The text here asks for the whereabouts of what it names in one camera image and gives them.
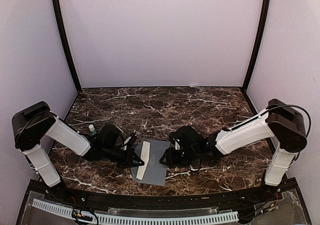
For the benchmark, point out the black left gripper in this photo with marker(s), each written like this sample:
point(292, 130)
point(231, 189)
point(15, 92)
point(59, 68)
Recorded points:
point(128, 161)

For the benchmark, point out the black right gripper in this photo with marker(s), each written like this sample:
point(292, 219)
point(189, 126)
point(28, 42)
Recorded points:
point(170, 158)

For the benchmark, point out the beige letter sheet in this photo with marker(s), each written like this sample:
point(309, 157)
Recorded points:
point(145, 157)

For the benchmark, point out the grey paper envelope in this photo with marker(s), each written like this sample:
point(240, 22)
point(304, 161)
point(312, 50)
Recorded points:
point(155, 173)

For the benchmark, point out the green white glue stick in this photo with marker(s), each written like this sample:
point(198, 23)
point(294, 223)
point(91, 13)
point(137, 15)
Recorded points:
point(92, 129)

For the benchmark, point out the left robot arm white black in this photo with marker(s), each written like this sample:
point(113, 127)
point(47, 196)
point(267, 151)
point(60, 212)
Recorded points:
point(36, 122)

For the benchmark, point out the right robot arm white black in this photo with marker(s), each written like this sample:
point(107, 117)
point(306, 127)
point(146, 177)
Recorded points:
point(284, 122)

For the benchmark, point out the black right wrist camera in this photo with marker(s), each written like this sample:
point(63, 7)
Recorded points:
point(175, 139)

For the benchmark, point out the white slotted cable duct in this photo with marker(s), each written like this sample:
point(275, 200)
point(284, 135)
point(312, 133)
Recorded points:
point(103, 218)

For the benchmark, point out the black left frame post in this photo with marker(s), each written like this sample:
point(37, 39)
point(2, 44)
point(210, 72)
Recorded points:
point(65, 44)

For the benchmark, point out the black frame post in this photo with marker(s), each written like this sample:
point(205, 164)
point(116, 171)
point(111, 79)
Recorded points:
point(256, 45)
point(65, 44)

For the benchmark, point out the black right frame post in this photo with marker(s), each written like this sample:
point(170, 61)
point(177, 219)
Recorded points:
point(256, 45)

